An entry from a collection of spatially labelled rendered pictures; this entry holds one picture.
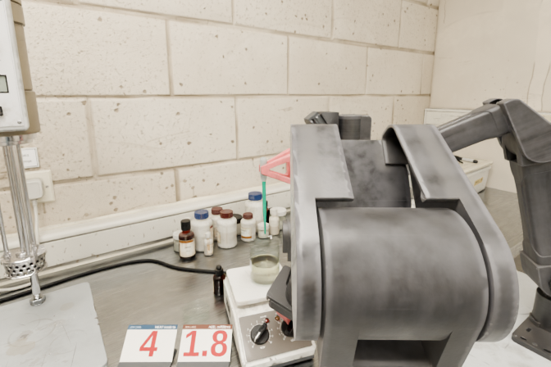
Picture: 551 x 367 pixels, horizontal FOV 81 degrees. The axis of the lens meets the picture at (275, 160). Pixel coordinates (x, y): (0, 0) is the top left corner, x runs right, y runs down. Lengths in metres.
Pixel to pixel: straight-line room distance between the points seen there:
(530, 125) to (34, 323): 0.98
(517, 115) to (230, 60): 0.82
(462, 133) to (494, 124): 0.05
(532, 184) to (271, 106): 0.82
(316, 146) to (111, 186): 0.90
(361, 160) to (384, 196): 0.03
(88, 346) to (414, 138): 0.67
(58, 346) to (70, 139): 0.50
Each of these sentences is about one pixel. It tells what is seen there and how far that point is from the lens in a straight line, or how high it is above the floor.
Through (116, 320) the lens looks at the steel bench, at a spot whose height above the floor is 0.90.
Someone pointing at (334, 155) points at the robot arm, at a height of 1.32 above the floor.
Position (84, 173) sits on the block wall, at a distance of 1.03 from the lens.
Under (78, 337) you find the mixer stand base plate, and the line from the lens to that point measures 0.78.
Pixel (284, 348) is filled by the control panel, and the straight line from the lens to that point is 0.63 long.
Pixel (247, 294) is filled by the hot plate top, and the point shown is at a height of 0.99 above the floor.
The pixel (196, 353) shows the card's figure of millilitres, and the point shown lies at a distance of 0.67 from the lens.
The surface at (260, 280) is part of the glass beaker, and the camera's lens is 0.67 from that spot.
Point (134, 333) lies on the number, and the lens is 0.71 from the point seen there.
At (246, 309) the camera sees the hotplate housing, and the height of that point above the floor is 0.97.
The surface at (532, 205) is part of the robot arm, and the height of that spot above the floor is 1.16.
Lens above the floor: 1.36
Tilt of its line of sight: 12 degrees down
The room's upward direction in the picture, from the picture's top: straight up
